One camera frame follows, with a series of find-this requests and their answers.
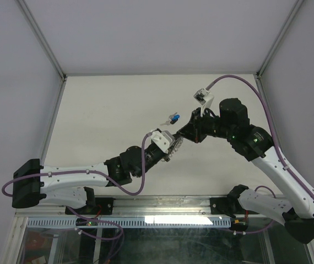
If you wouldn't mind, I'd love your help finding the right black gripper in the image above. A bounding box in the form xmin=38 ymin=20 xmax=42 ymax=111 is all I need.
xmin=176 ymin=107 xmax=235 ymax=144

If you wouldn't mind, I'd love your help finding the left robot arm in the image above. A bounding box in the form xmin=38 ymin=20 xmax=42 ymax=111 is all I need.
xmin=11 ymin=142 xmax=171 ymax=214

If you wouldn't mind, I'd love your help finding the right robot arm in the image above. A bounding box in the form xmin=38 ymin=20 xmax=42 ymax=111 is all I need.
xmin=176 ymin=98 xmax=314 ymax=244

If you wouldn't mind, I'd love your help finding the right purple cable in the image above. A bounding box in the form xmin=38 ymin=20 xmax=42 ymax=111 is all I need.
xmin=206 ymin=74 xmax=314 ymax=245

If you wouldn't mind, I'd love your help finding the right aluminium frame post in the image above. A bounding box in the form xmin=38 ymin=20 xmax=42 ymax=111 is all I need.
xmin=253 ymin=0 xmax=307 ymax=145

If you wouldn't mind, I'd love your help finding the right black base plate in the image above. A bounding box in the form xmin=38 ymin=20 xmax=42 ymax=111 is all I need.
xmin=209 ymin=196 xmax=246 ymax=218

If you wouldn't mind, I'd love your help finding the aluminium frame post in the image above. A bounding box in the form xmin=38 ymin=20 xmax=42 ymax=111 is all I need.
xmin=253 ymin=0 xmax=307 ymax=145
xmin=15 ymin=0 xmax=67 ymax=164

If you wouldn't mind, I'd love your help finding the white slotted cable duct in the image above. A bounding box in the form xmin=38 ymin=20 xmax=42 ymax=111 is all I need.
xmin=27 ymin=215 xmax=231 ymax=229

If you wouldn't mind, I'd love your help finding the aluminium mounting rail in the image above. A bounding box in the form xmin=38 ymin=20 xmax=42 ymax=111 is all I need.
xmin=16 ymin=194 xmax=311 ymax=219

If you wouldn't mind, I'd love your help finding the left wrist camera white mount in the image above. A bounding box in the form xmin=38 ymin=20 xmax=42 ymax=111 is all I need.
xmin=149 ymin=129 xmax=175 ymax=154

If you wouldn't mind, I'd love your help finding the key bunch with blue fob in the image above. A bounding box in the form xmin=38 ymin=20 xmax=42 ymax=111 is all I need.
xmin=160 ymin=112 xmax=180 ymax=126

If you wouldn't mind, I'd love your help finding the left aluminium frame post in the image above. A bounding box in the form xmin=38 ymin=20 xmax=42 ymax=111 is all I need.
xmin=15 ymin=0 xmax=67 ymax=164

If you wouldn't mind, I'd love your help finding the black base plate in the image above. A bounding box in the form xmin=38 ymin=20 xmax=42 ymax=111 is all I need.
xmin=209 ymin=196 xmax=246 ymax=218
xmin=74 ymin=197 xmax=115 ymax=216

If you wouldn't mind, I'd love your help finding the large keyring with yellow grip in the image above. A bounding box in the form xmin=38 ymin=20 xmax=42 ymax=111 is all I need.
xmin=163 ymin=137 xmax=183 ymax=162

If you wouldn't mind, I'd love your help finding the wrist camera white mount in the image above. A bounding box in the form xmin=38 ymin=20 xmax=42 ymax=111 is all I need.
xmin=149 ymin=129 xmax=175 ymax=154
xmin=193 ymin=89 xmax=214 ymax=117

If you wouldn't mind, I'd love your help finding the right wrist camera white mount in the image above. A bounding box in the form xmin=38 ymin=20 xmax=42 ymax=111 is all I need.
xmin=193 ymin=89 xmax=214 ymax=117

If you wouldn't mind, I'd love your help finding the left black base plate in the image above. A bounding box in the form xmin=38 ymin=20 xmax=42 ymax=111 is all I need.
xmin=74 ymin=197 xmax=115 ymax=216

